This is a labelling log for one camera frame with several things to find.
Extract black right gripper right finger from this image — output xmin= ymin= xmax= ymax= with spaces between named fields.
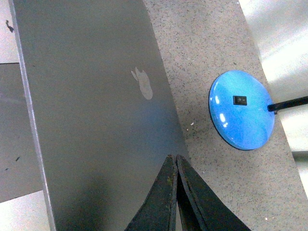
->
xmin=177 ymin=155 xmax=250 ymax=231

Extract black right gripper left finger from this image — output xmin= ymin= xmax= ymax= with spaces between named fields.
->
xmin=126 ymin=155 xmax=178 ymax=231

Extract white pleated curtain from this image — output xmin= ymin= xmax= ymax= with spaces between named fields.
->
xmin=239 ymin=0 xmax=308 ymax=190

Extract blue desk lamp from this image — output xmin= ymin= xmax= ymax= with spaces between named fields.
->
xmin=208 ymin=70 xmax=308 ymax=151

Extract grey laptop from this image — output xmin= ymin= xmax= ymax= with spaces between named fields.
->
xmin=12 ymin=0 xmax=188 ymax=231

